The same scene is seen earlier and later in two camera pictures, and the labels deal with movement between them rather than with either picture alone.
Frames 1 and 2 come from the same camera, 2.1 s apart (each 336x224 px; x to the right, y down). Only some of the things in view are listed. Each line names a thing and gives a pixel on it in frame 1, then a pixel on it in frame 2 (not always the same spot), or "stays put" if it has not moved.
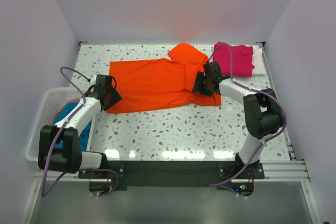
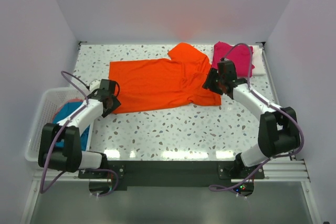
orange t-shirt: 166,82 stays put
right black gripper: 200,77 → 208,84
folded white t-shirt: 258,60 stays put
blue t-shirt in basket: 63,111 stays put
